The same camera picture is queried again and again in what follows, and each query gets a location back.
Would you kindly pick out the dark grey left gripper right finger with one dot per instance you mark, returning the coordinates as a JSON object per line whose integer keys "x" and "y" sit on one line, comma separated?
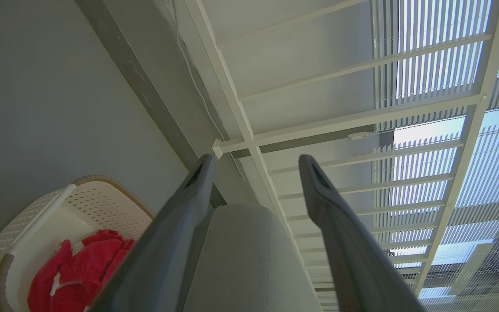
{"x": 353, "y": 260}

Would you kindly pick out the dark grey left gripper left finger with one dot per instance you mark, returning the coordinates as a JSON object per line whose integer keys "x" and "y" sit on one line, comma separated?
{"x": 163, "y": 251}

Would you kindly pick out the red cloth garment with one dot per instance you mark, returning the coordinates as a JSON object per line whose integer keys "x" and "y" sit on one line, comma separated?
{"x": 85, "y": 268}

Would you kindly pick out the white perforated laundry basket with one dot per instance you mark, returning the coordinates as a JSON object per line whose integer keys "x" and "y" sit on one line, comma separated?
{"x": 102, "y": 203}

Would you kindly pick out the white vertical blinds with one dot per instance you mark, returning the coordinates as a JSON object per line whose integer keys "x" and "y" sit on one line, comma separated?
{"x": 427, "y": 56}

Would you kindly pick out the small white wall box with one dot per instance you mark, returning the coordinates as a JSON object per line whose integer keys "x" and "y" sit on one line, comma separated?
{"x": 217, "y": 148}

